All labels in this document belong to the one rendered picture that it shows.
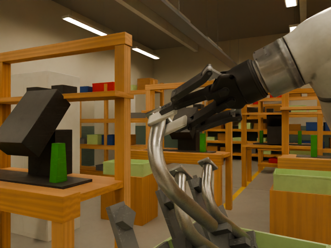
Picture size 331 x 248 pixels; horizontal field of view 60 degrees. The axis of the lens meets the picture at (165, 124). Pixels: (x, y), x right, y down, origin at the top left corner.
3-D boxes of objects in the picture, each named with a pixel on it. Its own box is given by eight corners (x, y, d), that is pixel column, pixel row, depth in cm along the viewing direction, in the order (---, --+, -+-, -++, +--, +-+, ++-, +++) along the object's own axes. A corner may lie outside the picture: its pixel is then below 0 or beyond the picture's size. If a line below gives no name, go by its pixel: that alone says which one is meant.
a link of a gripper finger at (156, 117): (177, 113, 56) (175, 111, 56) (148, 127, 59) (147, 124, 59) (178, 105, 59) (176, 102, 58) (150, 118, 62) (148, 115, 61)
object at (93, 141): (152, 189, 573) (152, 76, 573) (60, 178, 682) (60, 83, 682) (164, 184, 622) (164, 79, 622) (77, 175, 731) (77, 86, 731)
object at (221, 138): (287, 163, 962) (287, 96, 962) (201, 158, 1094) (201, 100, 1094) (288, 161, 1010) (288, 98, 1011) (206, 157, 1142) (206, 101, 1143)
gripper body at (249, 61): (266, 83, 56) (223, 103, 60) (248, 48, 52) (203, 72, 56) (274, 105, 50) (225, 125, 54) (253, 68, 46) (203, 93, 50)
